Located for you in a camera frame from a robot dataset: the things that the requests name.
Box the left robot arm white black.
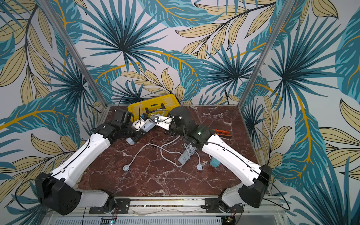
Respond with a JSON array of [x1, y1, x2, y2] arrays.
[[35, 110, 145, 215]]

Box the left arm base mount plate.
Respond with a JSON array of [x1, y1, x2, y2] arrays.
[[89, 198, 130, 215]]

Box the thin white cord of strip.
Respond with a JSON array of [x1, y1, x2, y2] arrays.
[[182, 142, 203, 171]]

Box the teal power strip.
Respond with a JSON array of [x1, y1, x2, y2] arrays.
[[210, 157, 221, 168]]

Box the white slotted cable duct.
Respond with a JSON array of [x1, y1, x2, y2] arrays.
[[50, 216, 222, 225]]

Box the yellow black toolbox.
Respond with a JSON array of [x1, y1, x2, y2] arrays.
[[127, 94, 180, 121]]

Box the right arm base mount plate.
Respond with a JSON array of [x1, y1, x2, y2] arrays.
[[201, 198, 244, 213]]

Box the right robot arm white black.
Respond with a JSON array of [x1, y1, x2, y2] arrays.
[[170, 106, 272, 208]]

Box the aluminium front rail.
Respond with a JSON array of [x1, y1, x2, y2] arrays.
[[47, 196, 285, 218]]

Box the orange handled pliers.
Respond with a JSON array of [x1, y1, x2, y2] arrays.
[[215, 129, 232, 138]]

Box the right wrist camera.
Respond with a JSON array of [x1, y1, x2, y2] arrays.
[[154, 115, 173, 130]]

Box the grey white power strip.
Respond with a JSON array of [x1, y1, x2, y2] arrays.
[[178, 143, 196, 165]]

